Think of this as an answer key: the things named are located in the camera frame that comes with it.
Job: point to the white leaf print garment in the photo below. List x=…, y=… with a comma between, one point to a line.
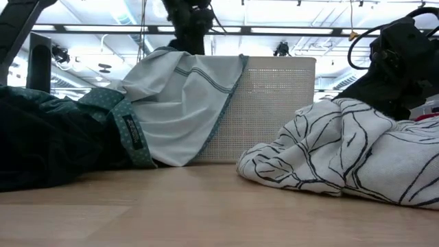
x=343, y=154

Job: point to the bright red cloth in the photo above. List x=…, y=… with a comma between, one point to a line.
x=428, y=117

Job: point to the yellow hanging tag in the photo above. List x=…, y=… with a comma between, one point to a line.
x=353, y=35

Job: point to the black ceiling fixture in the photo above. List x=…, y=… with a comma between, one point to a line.
x=61, y=54
x=282, y=49

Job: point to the teal dotted shirt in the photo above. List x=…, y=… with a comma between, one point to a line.
x=120, y=109

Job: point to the blue striped shirt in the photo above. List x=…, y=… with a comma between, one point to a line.
x=178, y=113

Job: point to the white plastic laundry bin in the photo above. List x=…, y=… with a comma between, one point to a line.
x=274, y=113

